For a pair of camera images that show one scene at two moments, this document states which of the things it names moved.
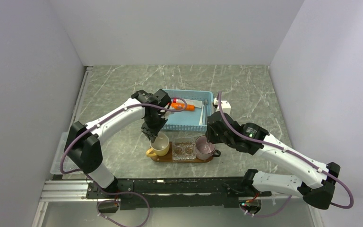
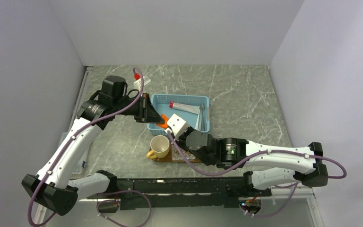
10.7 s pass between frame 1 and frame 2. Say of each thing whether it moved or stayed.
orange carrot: moved
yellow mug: stayed
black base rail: stayed
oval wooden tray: stayed
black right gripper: moved
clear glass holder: stayed
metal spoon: moved
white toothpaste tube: moved
